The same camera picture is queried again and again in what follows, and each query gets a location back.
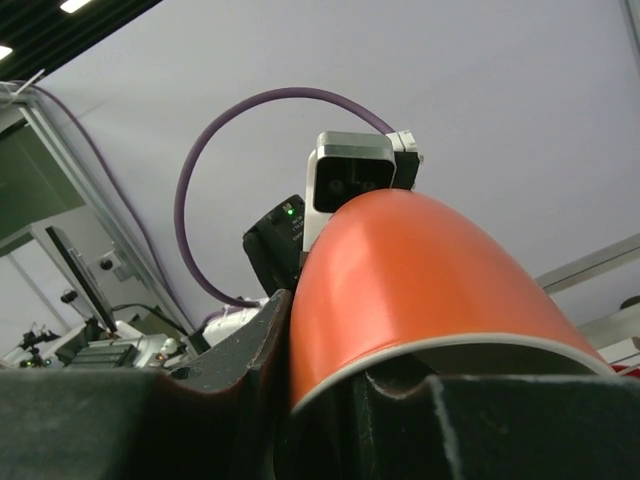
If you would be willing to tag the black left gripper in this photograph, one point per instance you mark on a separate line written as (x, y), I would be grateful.
(273, 245)

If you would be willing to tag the orange mug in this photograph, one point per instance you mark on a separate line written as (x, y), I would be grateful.
(396, 273)

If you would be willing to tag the aluminium frame post left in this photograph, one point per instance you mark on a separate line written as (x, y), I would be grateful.
(31, 100)

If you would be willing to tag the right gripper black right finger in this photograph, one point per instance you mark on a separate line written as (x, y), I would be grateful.
(506, 427)

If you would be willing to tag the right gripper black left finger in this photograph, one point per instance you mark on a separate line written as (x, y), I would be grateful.
(209, 419)

